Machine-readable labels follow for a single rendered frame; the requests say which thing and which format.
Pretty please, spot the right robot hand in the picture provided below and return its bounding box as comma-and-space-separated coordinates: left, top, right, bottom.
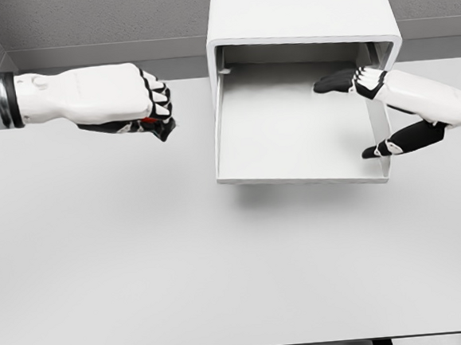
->
311, 59, 461, 164

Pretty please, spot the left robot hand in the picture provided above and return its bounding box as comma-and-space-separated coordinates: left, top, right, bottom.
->
60, 59, 178, 151

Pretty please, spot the red load switch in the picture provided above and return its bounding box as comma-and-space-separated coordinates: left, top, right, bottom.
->
140, 114, 163, 137

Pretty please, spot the white cabinet drawer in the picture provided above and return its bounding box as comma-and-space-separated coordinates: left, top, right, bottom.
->
205, 33, 397, 199

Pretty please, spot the white tabletop storage cabinet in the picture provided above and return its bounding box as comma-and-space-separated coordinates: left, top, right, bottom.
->
202, 0, 405, 88

